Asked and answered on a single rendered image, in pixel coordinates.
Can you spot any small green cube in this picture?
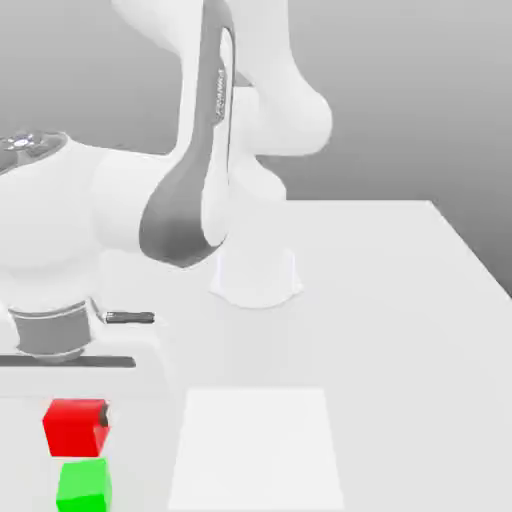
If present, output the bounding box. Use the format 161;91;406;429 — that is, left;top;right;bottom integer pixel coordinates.
55;458;114;512

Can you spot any small red cube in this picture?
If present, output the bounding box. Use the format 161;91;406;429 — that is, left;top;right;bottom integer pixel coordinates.
41;398;112;459

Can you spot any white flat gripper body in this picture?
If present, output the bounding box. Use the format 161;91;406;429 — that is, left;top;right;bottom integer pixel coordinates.
0;344;171;400

